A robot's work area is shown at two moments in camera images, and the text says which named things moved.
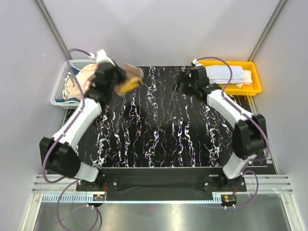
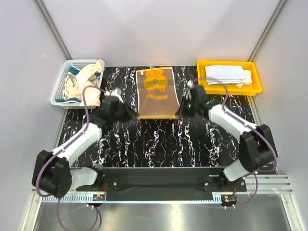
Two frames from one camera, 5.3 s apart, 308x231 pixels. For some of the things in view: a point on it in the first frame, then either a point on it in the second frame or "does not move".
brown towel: [131, 71] → [157, 97]
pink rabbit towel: [248, 79] does not move
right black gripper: [183, 78] → [182, 111]
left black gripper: [121, 75] → [129, 114]
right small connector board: [227, 200] does not move
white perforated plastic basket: [57, 90] does not move
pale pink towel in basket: [86, 75] does not move
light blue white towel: [221, 74] does not move
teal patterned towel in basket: [71, 93] does not move
